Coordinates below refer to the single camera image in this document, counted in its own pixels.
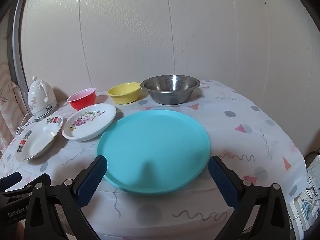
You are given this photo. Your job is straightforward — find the white plate pink flowers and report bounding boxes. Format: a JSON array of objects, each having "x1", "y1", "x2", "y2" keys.
[{"x1": 62, "y1": 103, "x2": 117, "y2": 142}]

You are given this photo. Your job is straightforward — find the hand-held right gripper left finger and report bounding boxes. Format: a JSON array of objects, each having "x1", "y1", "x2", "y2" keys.
[{"x1": 24, "y1": 155, "x2": 108, "y2": 240}]

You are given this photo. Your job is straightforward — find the white ceramic electric kettle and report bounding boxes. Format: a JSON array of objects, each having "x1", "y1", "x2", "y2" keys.
[{"x1": 27, "y1": 76, "x2": 59, "y2": 121}]

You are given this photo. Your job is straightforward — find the white plate red black print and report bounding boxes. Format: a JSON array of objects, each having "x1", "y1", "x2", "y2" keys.
[{"x1": 15, "y1": 115, "x2": 64, "y2": 162}]

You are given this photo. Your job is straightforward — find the white printed paper box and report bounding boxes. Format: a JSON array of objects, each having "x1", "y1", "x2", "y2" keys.
[{"x1": 306, "y1": 154, "x2": 320, "y2": 188}]

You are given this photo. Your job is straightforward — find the red plastic bowl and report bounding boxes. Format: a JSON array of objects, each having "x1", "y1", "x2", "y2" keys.
[{"x1": 67, "y1": 88, "x2": 97, "y2": 110}]

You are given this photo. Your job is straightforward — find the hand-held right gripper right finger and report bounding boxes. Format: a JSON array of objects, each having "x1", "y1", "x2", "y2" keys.
[{"x1": 207, "y1": 156, "x2": 297, "y2": 240}]

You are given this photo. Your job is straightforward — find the pink patterned cloth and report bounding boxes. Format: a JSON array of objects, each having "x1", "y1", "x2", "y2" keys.
[{"x1": 0, "y1": 61, "x2": 31, "y2": 153}]

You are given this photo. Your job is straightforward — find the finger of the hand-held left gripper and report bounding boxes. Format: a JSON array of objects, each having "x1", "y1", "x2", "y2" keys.
[
  {"x1": 24, "y1": 173, "x2": 52, "y2": 189},
  {"x1": 0, "y1": 172, "x2": 22, "y2": 192}
]

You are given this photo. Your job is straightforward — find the white kettle power cord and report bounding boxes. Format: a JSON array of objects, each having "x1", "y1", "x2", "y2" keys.
[{"x1": 15, "y1": 114, "x2": 37, "y2": 137}]

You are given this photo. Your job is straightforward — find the grey metal frame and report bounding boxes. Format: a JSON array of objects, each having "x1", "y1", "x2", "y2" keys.
[{"x1": 6, "y1": 0, "x2": 34, "y2": 120}]

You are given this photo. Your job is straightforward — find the teal plastic plate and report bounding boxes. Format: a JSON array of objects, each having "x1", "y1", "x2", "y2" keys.
[{"x1": 97, "y1": 109, "x2": 211, "y2": 195}]

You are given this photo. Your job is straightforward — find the yellow plastic bowl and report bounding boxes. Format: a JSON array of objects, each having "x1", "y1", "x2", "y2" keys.
[{"x1": 107, "y1": 82, "x2": 141, "y2": 105}]

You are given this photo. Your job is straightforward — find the white power strip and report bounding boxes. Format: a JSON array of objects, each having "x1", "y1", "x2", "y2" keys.
[{"x1": 289, "y1": 185, "x2": 318, "y2": 233}]

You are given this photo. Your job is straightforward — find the white patterned tablecloth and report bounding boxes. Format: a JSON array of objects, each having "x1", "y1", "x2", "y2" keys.
[{"x1": 0, "y1": 80, "x2": 307, "y2": 240}]

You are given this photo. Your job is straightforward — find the stainless steel bowl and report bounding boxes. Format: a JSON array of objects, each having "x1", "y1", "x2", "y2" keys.
[{"x1": 140, "y1": 75, "x2": 201, "y2": 105}]

